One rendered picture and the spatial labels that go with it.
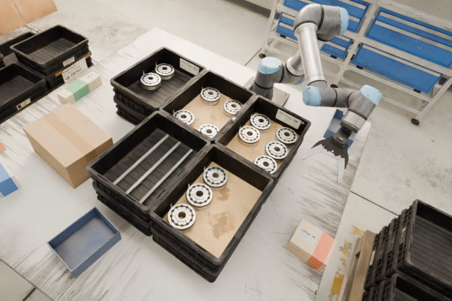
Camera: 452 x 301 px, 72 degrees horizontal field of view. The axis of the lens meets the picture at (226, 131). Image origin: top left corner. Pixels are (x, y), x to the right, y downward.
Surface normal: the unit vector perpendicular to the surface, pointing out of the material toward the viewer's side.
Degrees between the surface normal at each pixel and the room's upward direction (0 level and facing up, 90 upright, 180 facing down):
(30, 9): 72
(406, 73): 90
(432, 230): 0
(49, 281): 0
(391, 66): 90
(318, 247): 0
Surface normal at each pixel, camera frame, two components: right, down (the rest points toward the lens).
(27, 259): 0.14, -0.66
